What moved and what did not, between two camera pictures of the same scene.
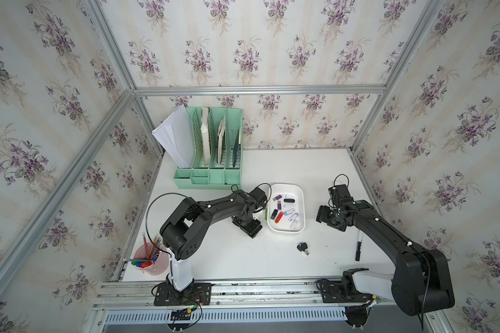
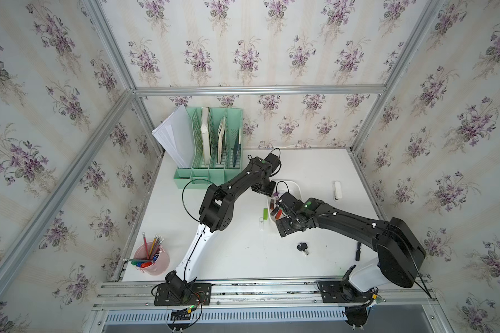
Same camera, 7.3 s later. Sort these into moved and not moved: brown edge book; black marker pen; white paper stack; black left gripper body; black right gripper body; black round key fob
Moved: black right gripper body; black left gripper body
Not moved: black round key fob; brown edge book; black marker pen; white paper stack
